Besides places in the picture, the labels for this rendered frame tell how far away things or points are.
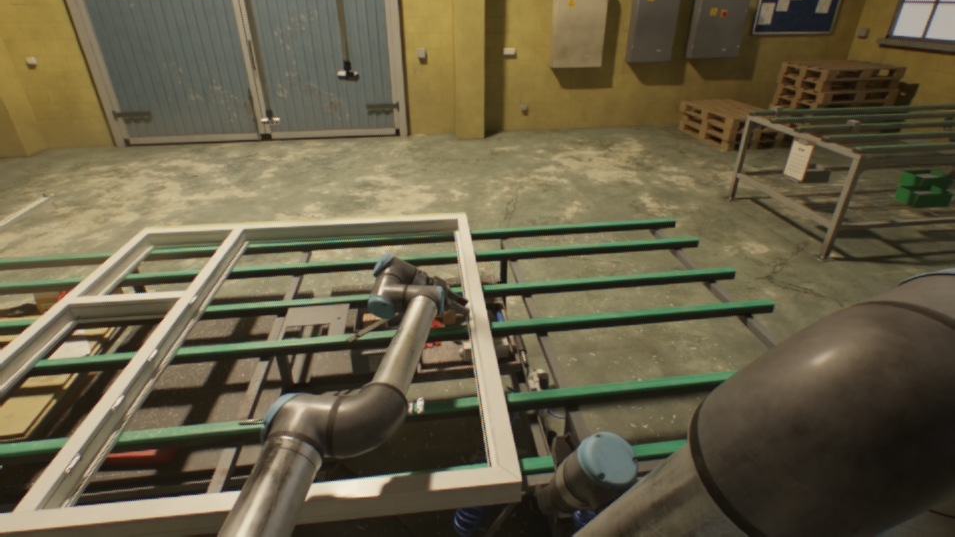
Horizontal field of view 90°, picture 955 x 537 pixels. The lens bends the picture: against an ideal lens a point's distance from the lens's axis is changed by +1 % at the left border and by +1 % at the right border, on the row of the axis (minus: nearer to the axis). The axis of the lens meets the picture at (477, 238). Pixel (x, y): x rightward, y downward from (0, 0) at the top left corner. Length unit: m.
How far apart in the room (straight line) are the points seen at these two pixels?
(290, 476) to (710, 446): 0.77
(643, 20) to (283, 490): 7.40
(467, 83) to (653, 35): 2.77
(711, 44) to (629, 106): 1.40
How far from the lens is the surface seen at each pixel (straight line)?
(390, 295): 1.52
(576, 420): 1.47
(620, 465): 0.88
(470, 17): 6.92
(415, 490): 1.19
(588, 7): 7.50
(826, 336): 0.39
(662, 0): 7.89
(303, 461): 1.03
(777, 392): 0.37
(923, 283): 0.47
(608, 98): 8.00
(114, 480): 1.97
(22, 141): 8.72
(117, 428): 1.66
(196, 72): 7.79
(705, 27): 8.25
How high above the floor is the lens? 1.89
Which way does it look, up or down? 27 degrees down
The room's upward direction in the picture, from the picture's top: straight up
